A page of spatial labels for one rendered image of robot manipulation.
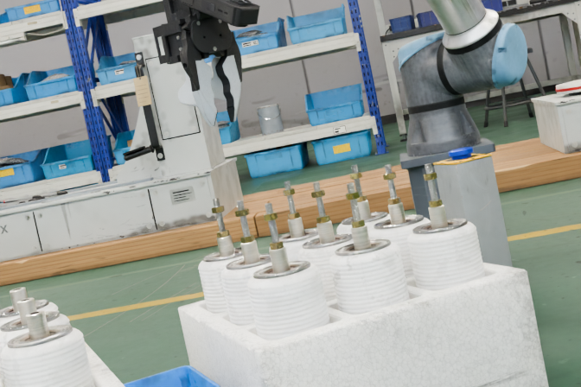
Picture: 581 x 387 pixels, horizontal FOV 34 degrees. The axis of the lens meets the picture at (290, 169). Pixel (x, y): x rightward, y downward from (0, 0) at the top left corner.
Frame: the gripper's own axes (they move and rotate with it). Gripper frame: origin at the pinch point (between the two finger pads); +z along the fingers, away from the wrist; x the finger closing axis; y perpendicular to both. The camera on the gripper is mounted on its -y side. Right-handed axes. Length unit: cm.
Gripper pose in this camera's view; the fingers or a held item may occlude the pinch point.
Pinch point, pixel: (224, 114)
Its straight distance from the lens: 130.1
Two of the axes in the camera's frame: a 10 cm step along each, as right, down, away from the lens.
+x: -6.8, 2.0, -7.1
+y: -7.1, 0.9, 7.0
